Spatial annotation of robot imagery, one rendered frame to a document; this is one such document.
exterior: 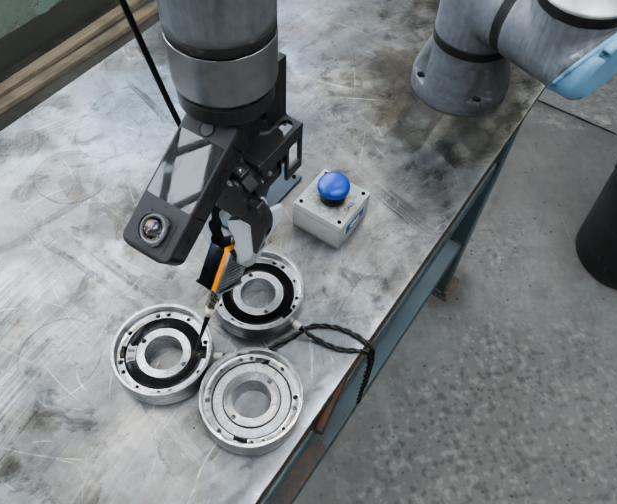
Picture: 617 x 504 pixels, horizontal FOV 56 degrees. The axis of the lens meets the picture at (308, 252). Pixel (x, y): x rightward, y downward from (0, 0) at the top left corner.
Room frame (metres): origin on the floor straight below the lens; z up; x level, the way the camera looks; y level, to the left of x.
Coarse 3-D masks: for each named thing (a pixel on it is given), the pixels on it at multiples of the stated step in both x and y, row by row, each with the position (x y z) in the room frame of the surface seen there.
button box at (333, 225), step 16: (320, 176) 0.50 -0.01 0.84; (304, 192) 0.48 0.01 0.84; (352, 192) 0.48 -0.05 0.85; (368, 192) 0.48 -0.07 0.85; (304, 208) 0.45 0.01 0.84; (320, 208) 0.45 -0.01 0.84; (336, 208) 0.45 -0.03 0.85; (352, 208) 0.46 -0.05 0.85; (304, 224) 0.45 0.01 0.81; (320, 224) 0.44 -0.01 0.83; (336, 224) 0.43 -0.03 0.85; (352, 224) 0.45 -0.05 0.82; (336, 240) 0.43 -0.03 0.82
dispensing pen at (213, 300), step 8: (216, 240) 0.32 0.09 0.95; (224, 240) 0.33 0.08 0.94; (232, 240) 0.32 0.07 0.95; (216, 248) 0.31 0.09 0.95; (224, 248) 0.31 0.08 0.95; (208, 256) 0.31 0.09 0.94; (216, 256) 0.31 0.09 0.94; (208, 264) 0.30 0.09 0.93; (216, 264) 0.30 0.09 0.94; (208, 272) 0.30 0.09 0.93; (216, 272) 0.30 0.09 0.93; (200, 280) 0.29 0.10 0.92; (208, 280) 0.29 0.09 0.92; (208, 288) 0.29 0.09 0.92; (208, 296) 0.29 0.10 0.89; (216, 296) 0.29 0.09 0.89; (208, 304) 0.29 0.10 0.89; (216, 304) 0.29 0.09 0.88; (208, 312) 0.28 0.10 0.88; (208, 320) 0.28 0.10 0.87; (200, 336) 0.27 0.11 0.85
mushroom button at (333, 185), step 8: (328, 176) 0.48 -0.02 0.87; (336, 176) 0.48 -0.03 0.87; (344, 176) 0.48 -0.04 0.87; (320, 184) 0.47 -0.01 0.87; (328, 184) 0.47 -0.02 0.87; (336, 184) 0.47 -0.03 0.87; (344, 184) 0.47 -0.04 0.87; (320, 192) 0.46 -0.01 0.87; (328, 192) 0.46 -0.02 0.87; (336, 192) 0.46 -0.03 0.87; (344, 192) 0.46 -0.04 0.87
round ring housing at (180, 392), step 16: (160, 304) 0.31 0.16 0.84; (176, 304) 0.31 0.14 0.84; (128, 320) 0.29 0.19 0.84; (144, 320) 0.29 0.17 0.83; (192, 320) 0.30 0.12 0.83; (128, 336) 0.27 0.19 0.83; (160, 336) 0.27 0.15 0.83; (176, 336) 0.28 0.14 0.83; (208, 336) 0.27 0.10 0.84; (112, 352) 0.25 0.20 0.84; (144, 352) 0.25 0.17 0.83; (208, 352) 0.25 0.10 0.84; (144, 368) 0.24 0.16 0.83; (176, 368) 0.24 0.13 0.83; (208, 368) 0.24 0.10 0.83; (128, 384) 0.21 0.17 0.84; (192, 384) 0.22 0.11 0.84; (144, 400) 0.21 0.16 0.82; (160, 400) 0.20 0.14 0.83; (176, 400) 0.21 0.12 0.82
